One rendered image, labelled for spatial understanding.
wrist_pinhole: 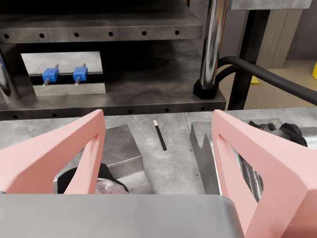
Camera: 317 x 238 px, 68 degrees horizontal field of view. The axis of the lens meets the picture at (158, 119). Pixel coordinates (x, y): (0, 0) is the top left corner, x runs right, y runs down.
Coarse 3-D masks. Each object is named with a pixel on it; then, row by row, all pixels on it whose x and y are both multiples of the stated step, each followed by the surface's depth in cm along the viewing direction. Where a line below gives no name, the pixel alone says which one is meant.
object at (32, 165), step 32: (64, 128) 9; (96, 128) 11; (0, 160) 6; (32, 160) 6; (64, 160) 8; (96, 160) 12; (0, 192) 5; (32, 192) 6; (0, 224) 4; (32, 224) 4; (64, 224) 4; (96, 224) 4; (128, 224) 4; (160, 224) 4; (192, 224) 4; (224, 224) 4
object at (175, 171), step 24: (24, 120) 77; (48, 120) 77; (72, 120) 77; (120, 120) 77; (144, 120) 77; (168, 120) 77; (192, 120) 77; (288, 120) 77; (312, 120) 77; (0, 144) 68; (144, 144) 68; (168, 144) 68; (144, 168) 61; (168, 168) 61; (192, 168) 61; (168, 192) 55; (192, 192) 55
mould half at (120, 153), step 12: (108, 132) 56; (120, 132) 56; (108, 144) 52; (120, 144) 52; (132, 144) 52; (108, 156) 49; (120, 156) 49; (132, 156) 49; (72, 168) 47; (108, 168) 48; (120, 168) 49; (132, 168) 50; (120, 180) 49; (132, 180) 49; (144, 180) 49; (132, 192) 47; (144, 192) 47
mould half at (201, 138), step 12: (252, 120) 68; (264, 120) 68; (276, 120) 68; (192, 132) 66; (204, 132) 63; (312, 132) 52; (192, 144) 67; (204, 144) 54; (312, 144) 49; (204, 156) 54; (204, 168) 55; (216, 168) 46; (240, 168) 46; (204, 180) 55; (216, 180) 46; (216, 192) 46
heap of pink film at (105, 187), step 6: (108, 180) 46; (96, 186) 45; (102, 186) 45; (108, 186) 46; (114, 186) 45; (120, 186) 46; (96, 192) 44; (102, 192) 44; (108, 192) 44; (114, 192) 44; (120, 192) 45; (126, 192) 46
